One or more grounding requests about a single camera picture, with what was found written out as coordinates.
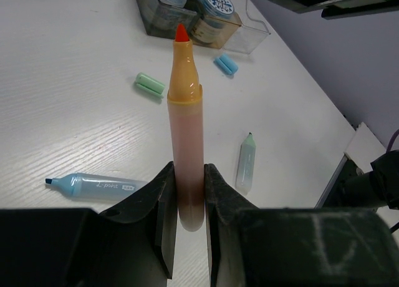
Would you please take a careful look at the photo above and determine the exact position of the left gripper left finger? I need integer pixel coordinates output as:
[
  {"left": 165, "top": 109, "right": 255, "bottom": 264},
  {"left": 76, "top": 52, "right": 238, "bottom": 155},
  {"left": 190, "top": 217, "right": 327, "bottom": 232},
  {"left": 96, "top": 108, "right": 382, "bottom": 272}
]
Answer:
[{"left": 99, "top": 162, "right": 177, "bottom": 286}]

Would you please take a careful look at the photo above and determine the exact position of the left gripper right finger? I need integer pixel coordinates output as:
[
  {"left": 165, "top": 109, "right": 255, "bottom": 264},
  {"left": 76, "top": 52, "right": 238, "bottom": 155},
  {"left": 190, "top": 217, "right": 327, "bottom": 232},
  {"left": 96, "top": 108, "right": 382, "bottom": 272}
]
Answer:
[{"left": 204, "top": 163, "right": 256, "bottom": 286}]

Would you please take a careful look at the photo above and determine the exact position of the blue pencil-shaped case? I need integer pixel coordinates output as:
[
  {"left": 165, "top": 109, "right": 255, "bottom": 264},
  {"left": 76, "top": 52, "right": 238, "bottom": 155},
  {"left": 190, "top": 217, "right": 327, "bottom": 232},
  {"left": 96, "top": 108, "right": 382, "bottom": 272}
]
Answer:
[{"left": 45, "top": 173, "right": 147, "bottom": 202}]

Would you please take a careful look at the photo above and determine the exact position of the orange pencil-shaped case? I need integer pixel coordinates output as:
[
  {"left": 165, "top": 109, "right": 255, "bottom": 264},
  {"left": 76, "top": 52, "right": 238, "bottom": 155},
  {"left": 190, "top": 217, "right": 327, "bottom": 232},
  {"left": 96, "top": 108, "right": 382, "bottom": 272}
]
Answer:
[{"left": 167, "top": 24, "right": 204, "bottom": 231}]

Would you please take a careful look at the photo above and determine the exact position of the green eraser cap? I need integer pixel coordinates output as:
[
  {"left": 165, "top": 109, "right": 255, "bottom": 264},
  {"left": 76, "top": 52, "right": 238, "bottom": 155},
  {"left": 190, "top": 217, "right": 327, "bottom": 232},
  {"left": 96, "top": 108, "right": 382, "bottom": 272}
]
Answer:
[{"left": 134, "top": 72, "right": 165, "bottom": 99}]

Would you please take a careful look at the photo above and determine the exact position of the small blue eraser cap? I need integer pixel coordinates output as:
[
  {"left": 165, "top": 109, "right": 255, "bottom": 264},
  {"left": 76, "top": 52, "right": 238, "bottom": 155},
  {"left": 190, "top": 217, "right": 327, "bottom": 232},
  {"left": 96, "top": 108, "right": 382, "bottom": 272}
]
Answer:
[{"left": 214, "top": 54, "right": 239, "bottom": 76}]

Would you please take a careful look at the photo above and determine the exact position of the clear plastic bin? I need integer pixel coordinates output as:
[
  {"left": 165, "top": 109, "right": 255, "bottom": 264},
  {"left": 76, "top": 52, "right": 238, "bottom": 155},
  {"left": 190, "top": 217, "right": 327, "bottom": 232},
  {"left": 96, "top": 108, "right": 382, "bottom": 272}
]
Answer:
[{"left": 223, "top": 0, "right": 271, "bottom": 54}]

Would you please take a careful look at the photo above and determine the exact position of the dark grey plastic bin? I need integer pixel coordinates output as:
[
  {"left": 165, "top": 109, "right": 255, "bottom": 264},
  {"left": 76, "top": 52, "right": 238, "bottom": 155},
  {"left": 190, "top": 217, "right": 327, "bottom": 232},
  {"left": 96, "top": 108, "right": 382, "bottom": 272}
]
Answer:
[{"left": 136, "top": 0, "right": 204, "bottom": 39}]

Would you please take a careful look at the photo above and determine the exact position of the teal pencil-shaped case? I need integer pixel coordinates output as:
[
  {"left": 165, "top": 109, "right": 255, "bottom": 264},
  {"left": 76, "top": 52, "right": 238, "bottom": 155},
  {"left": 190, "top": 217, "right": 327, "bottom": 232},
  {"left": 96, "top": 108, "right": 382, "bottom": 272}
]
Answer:
[{"left": 235, "top": 132, "right": 256, "bottom": 195}]

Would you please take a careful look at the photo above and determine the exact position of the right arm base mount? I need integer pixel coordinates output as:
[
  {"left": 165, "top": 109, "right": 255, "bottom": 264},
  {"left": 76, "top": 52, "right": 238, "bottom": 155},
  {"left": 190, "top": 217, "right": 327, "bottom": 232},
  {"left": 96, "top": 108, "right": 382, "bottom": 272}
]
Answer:
[{"left": 316, "top": 150, "right": 398, "bottom": 211}]

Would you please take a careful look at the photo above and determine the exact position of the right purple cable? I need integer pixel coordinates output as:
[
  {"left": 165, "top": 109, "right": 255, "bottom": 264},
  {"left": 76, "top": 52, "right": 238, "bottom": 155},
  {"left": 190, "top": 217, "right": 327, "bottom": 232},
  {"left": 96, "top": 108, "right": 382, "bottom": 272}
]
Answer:
[{"left": 385, "top": 128, "right": 399, "bottom": 153}]

